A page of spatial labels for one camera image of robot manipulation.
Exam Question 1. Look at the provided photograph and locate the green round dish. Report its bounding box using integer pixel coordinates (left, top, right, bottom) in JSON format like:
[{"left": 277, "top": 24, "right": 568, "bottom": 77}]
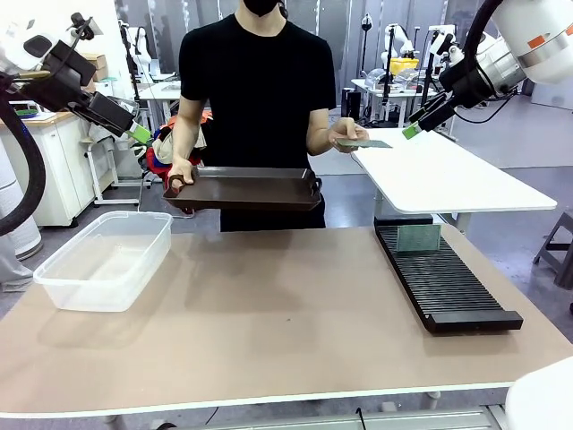
[{"left": 9, "top": 101, "right": 38, "bottom": 119}]

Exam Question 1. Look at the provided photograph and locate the person's right forearm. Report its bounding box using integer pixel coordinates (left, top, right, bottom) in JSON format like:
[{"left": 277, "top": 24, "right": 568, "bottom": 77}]
[{"left": 171, "top": 97, "right": 208, "bottom": 166}]

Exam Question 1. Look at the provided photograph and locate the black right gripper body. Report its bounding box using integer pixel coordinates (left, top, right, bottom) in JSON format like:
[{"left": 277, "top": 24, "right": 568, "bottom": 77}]
[{"left": 408, "top": 90, "right": 458, "bottom": 133}]

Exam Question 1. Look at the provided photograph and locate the black lamp on stand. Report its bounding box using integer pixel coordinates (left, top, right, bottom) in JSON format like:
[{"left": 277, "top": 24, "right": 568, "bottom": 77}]
[{"left": 360, "top": 13, "right": 376, "bottom": 75}]

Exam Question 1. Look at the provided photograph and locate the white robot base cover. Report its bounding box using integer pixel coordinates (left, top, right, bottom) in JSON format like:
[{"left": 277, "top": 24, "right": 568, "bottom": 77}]
[{"left": 504, "top": 357, "right": 573, "bottom": 430}]

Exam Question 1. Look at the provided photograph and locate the dark grey step stool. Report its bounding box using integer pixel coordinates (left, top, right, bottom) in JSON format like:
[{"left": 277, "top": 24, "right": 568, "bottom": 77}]
[{"left": 532, "top": 208, "right": 573, "bottom": 291}]

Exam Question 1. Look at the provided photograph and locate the person's black T-shirt torso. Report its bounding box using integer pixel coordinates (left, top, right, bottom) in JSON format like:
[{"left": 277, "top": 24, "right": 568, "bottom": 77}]
[{"left": 178, "top": 13, "right": 338, "bottom": 233}]

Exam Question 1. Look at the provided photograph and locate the person's left hand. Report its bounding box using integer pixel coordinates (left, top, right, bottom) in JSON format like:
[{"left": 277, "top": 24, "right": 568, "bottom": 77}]
[{"left": 328, "top": 116, "right": 371, "bottom": 154}]

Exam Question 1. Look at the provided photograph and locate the white cylindrical air purifier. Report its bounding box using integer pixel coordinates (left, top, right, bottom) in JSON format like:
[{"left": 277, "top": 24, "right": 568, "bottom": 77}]
[{"left": 0, "top": 141, "right": 44, "bottom": 261}]

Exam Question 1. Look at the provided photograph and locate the black computer tower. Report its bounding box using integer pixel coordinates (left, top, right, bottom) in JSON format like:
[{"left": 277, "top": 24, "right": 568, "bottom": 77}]
[{"left": 341, "top": 87, "right": 362, "bottom": 121}]

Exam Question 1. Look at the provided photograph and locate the black face mask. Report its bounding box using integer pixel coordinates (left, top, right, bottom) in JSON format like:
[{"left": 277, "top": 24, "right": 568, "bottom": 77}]
[{"left": 243, "top": 0, "right": 285, "bottom": 19}]

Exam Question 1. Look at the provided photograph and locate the person's left forearm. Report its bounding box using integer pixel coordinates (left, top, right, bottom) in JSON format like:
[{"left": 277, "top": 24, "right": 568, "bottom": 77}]
[{"left": 305, "top": 107, "right": 342, "bottom": 157}]

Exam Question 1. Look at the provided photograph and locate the thick black cable hose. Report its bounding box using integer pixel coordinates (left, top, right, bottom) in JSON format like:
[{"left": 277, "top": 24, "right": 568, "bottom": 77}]
[
  {"left": 462, "top": 0, "right": 506, "bottom": 80},
  {"left": 0, "top": 73, "right": 47, "bottom": 237}
]

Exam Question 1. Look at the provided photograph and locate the clear plastic storage box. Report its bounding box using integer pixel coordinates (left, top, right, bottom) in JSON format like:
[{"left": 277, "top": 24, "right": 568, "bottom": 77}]
[{"left": 32, "top": 210, "right": 175, "bottom": 314}]

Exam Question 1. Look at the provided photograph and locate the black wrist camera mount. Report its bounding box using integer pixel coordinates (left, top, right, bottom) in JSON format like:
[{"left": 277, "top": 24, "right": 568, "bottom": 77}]
[{"left": 20, "top": 38, "right": 98, "bottom": 113}]

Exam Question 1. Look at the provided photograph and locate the white wheeled cabinet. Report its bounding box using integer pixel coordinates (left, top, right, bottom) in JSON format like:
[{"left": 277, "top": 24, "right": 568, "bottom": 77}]
[{"left": 0, "top": 109, "right": 98, "bottom": 228}]

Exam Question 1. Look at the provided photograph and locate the red cloth bag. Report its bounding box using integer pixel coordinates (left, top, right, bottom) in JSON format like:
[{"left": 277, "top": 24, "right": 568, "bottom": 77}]
[{"left": 145, "top": 111, "right": 211, "bottom": 178}]

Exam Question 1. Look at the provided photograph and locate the green PCB board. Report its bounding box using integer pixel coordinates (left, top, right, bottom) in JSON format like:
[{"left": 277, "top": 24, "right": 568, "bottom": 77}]
[
  {"left": 336, "top": 137, "right": 395, "bottom": 151},
  {"left": 397, "top": 223, "right": 442, "bottom": 254}
]

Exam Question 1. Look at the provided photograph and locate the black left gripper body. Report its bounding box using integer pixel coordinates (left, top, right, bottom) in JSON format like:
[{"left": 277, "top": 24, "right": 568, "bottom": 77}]
[{"left": 66, "top": 91, "right": 136, "bottom": 138}]

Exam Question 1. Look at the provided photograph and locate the brown cardboard box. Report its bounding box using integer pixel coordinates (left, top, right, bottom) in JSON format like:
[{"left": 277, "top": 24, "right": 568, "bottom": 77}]
[{"left": 79, "top": 52, "right": 109, "bottom": 82}]

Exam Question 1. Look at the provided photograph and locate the white side table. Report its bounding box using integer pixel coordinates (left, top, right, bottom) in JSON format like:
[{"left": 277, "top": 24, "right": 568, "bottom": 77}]
[{"left": 351, "top": 126, "right": 559, "bottom": 234}]

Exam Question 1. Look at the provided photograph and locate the white background workbench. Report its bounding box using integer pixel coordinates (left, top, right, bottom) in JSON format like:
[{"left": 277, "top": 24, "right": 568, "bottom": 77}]
[{"left": 350, "top": 76, "right": 449, "bottom": 131}]

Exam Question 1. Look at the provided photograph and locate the black slotted PCB rack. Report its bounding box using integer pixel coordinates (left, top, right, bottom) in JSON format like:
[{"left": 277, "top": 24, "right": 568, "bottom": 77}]
[{"left": 373, "top": 216, "right": 525, "bottom": 334}]

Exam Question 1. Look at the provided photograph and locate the dark brown serving tray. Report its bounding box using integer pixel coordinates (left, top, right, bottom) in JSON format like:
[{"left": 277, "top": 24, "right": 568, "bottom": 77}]
[{"left": 161, "top": 166, "right": 324, "bottom": 213}]

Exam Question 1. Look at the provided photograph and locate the person's right hand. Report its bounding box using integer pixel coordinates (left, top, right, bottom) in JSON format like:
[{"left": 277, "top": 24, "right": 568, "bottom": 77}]
[{"left": 166, "top": 158, "right": 197, "bottom": 195}]

